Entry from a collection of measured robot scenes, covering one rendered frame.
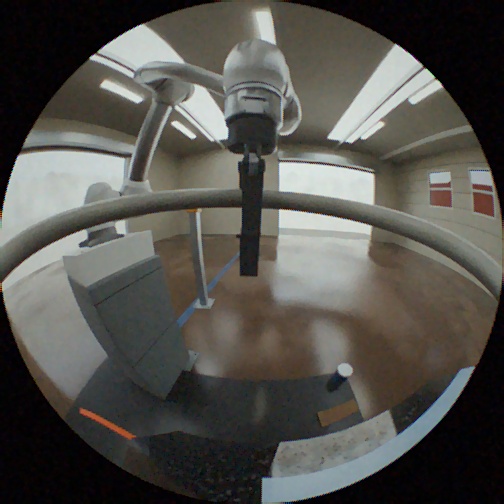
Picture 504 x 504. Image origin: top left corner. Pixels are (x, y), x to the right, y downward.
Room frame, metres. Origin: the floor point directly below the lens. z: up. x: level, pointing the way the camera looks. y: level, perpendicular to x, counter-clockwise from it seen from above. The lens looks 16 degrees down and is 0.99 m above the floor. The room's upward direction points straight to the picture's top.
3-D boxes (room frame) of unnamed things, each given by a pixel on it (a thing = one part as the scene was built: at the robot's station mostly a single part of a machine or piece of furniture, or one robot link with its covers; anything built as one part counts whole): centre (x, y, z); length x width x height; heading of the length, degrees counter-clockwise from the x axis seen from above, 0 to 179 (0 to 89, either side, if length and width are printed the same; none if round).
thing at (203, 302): (1.34, 0.54, 0.54); 0.20 x 0.20 x 1.09; 87
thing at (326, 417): (0.14, -0.48, 0.02); 0.25 x 0.10 x 0.01; 94
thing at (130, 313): (0.46, 0.68, 0.40); 0.50 x 0.50 x 0.80; 81
